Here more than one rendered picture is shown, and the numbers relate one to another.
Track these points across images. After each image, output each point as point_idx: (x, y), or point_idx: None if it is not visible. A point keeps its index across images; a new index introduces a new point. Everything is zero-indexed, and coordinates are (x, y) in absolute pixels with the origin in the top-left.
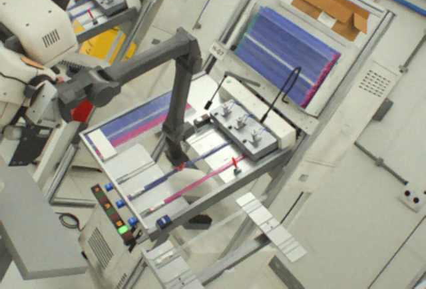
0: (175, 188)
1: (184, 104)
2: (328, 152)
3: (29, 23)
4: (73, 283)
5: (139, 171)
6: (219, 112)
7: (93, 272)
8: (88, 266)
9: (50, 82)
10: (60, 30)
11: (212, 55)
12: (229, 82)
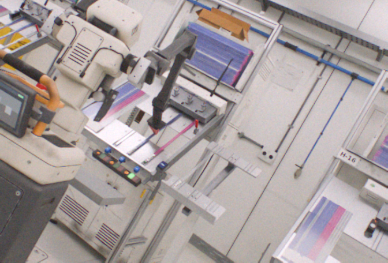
0: (157, 146)
1: (174, 82)
2: (238, 119)
3: (124, 19)
4: (57, 240)
5: (126, 137)
6: (171, 94)
7: (65, 232)
8: (59, 229)
9: None
10: (139, 25)
11: None
12: None
